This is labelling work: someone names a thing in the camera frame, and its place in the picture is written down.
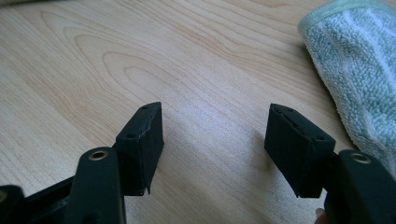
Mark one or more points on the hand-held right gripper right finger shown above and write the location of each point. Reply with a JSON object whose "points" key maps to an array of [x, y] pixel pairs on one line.
{"points": [[295, 149]]}

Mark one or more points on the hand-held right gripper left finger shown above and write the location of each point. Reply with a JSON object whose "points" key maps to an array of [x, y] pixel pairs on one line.
{"points": [[141, 152]]}

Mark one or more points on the blue striped towel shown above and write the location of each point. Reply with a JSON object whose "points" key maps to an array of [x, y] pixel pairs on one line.
{"points": [[358, 68]]}

